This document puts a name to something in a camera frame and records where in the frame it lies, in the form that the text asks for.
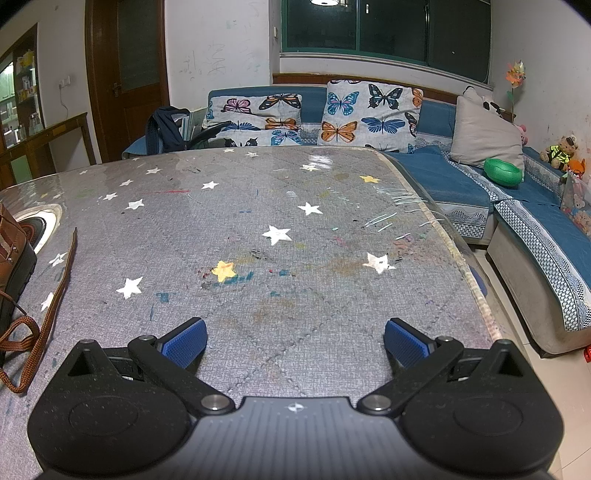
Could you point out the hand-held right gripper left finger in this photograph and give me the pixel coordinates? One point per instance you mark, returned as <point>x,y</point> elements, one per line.
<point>187,344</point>

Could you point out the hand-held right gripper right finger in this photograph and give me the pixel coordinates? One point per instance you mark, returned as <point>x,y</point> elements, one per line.
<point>404,344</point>

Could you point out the brown shoelace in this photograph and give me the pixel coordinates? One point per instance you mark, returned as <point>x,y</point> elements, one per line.
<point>64,277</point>

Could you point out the brown leather shoe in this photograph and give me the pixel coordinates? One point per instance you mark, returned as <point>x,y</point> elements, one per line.
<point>14,240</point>

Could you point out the blue corner sofa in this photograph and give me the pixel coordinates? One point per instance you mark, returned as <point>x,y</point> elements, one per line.
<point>443,180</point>

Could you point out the red plastic stool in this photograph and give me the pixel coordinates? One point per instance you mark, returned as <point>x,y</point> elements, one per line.
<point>587,354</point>

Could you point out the green round toy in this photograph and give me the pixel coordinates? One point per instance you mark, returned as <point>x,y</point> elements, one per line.
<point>503,171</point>

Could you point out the dark blue backpack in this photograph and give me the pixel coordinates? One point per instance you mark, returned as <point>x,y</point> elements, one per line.
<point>164,131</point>

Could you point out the stack of books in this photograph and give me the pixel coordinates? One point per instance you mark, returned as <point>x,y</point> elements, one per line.
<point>194,123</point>

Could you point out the clear bag of toys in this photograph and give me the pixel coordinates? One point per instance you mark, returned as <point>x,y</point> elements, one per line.
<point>577,203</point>

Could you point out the plain grey pillow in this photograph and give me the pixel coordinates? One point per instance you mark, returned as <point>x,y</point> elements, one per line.
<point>485,134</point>

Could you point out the square butterfly-print cushion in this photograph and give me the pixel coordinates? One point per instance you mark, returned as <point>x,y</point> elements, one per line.
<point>364,115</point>

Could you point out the pink plush toy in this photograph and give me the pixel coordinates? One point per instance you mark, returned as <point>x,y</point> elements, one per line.
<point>522,134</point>

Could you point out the long butterfly-print cushion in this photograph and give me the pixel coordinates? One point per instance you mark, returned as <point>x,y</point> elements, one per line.
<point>249,110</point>

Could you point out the brown wooden door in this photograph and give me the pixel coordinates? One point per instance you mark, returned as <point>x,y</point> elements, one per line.
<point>138,106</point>

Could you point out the teddy bear in yellow vest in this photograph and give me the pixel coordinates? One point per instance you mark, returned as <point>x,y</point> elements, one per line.
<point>561,154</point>

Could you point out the orange plush toy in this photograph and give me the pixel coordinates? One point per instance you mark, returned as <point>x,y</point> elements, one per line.
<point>577,167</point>

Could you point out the wooden side table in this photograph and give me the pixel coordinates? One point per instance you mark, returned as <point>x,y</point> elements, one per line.
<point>55,131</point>

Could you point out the panda plush toy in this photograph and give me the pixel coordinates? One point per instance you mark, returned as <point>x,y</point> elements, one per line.
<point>493,108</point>

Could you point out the paper pinwheel flower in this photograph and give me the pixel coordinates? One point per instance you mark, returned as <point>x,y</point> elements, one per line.
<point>515,76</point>

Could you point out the wooden shelf cabinet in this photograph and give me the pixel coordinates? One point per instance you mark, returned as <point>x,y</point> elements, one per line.
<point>23,92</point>

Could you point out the green-framed window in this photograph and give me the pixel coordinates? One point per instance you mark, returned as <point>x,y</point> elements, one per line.
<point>392,27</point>

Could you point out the white wall socket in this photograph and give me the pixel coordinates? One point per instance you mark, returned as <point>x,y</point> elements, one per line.
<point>66,82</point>

